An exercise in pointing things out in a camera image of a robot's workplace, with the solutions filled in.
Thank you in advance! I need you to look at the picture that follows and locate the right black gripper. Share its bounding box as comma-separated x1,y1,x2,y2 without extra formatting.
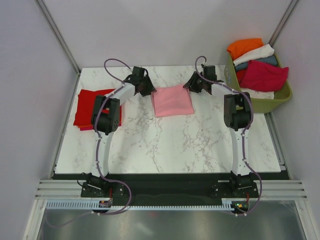
183,71,206,94

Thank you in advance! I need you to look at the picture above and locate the pink t-shirt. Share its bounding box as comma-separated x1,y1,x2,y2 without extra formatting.
151,84,195,118

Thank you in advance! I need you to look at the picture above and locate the red t-shirt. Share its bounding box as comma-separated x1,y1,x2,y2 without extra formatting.
73,88,115,130
236,69,247,84

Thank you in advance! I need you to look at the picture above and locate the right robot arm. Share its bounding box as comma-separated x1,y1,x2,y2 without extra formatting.
183,65,253,177

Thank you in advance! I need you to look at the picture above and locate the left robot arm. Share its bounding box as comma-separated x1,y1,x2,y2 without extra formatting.
90,66,156,177

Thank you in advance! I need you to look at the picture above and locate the red t-shirt in basket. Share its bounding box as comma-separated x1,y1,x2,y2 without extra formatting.
236,69,247,84

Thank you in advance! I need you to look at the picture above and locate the orange t-shirt in basket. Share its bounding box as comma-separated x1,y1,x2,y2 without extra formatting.
226,38,264,60

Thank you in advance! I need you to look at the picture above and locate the crimson t-shirt in basket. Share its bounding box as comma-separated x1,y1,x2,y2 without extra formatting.
239,60,289,92

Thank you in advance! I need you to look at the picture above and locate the white cloth basket bottom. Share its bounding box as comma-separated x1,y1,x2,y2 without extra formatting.
241,88,274,100

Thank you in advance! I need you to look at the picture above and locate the teal t-shirt in basket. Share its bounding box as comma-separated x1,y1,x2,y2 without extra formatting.
234,55,278,72

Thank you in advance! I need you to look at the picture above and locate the white t-shirt in basket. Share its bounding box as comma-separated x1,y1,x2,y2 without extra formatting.
233,44,275,67

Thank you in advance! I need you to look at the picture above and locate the olive green plastic basket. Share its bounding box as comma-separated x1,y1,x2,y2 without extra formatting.
224,54,292,114

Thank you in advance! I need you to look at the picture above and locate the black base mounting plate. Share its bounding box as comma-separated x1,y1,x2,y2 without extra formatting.
53,170,290,207

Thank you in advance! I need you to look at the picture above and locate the right aluminium frame post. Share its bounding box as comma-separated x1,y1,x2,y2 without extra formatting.
268,0,300,47

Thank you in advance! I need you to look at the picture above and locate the aluminium frame post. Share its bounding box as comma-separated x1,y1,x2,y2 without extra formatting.
268,0,300,47
34,0,81,76

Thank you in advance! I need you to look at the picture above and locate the left aluminium frame post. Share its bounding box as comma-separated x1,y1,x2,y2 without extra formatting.
34,0,81,76

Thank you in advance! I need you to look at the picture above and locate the white slotted cable duct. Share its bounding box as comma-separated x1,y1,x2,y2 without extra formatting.
45,199,248,211

